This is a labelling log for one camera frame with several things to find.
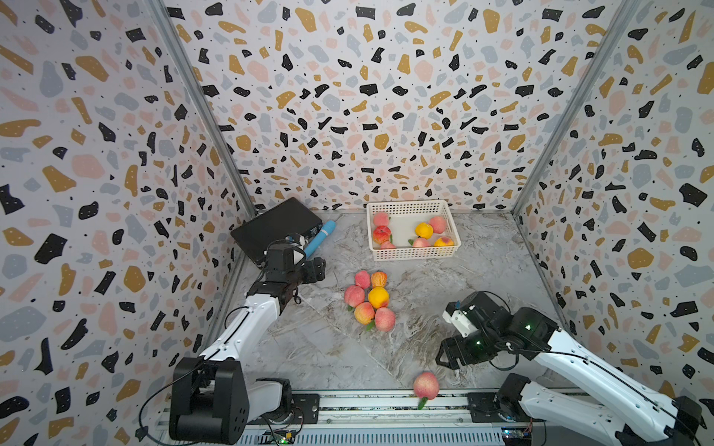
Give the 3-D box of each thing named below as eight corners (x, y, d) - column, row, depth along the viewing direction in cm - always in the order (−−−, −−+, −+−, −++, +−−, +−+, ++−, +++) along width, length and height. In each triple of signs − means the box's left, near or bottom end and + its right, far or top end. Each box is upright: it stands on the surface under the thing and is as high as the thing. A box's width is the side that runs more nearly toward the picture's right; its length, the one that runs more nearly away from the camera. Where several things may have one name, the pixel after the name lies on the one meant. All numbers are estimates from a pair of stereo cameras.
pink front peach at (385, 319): (379, 335, 89) (379, 327, 84) (372, 319, 92) (372, 310, 87) (396, 328, 90) (397, 320, 85) (388, 313, 94) (389, 304, 89)
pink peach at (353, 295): (344, 310, 95) (343, 301, 90) (346, 294, 98) (344, 285, 94) (364, 310, 95) (364, 301, 90) (364, 294, 98) (364, 285, 94)
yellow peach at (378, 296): (376, 315, 94) (377, 307, 89) (365, 301, 97) (365, 293, 92) (391, 304, 96) (392, 296, 92) (380, 291, 99) (380, 283, 95)
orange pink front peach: (362, 329, 90) (361, 322, 86) (352, 314, 93) (351, 307, 89) (376, 320, 92) (377, 313, 88) (366, 306, 95) (366, 298, 91)
